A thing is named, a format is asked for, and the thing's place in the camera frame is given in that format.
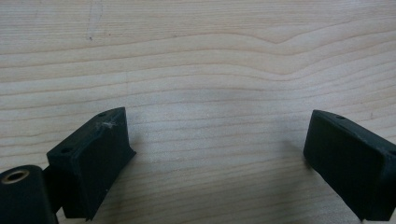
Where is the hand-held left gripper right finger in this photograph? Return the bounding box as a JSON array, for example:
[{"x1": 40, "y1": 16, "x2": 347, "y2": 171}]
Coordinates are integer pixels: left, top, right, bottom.
[{"x1": 303, "y1": 109, "x2": 396, "y2": 222}]

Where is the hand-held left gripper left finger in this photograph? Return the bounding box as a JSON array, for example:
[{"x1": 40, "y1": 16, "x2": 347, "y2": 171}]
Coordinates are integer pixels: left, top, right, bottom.
[{"x1": 42, "y1": 106, "x2": 137, "y2": 222}]

